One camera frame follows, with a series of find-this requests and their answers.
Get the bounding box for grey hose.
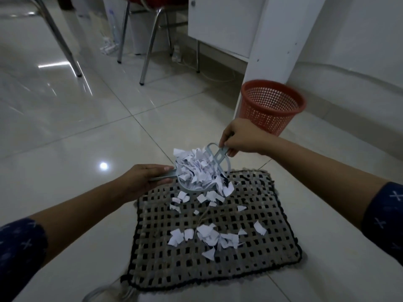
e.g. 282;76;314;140
82;279;136;302

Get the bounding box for grey plastic scoop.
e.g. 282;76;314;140
149;167;234;199

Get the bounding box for clear plastic bottle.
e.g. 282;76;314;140
108;5;122;45

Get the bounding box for orange mesh waste basket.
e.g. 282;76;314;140
236;79;308;136

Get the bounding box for person's left forearm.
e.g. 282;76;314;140
28;180;127;271

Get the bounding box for black and grey woven mat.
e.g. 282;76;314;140
121;168;303;292

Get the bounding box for blue patterned left sleeve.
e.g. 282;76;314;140
0;217;48;302

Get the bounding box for grey plastic hand rake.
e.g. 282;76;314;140
204;143;234;174

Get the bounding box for blue patterned right sleeve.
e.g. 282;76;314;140
361;181;403;268

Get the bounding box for person's right forearm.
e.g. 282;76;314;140
262;137;388;230

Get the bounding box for white desk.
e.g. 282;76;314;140
187;0;328;120

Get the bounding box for metal framed chair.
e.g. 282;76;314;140
29;0;83;78

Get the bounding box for blue patterned sleeve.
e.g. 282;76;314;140
0;217;48;302
361;181;403;268

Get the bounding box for scattered white paper scraps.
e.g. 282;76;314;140
168;190;267;262

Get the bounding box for person's left hand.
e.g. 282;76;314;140
119;164;174;203

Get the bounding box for red seat metal chair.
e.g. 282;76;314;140
117;0;189;86

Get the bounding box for person's right hand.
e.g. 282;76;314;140
219;117;271;158

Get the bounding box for white cable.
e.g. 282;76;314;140
182;56;241;84

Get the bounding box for heap of white paper scraps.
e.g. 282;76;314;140
173;147;235;198

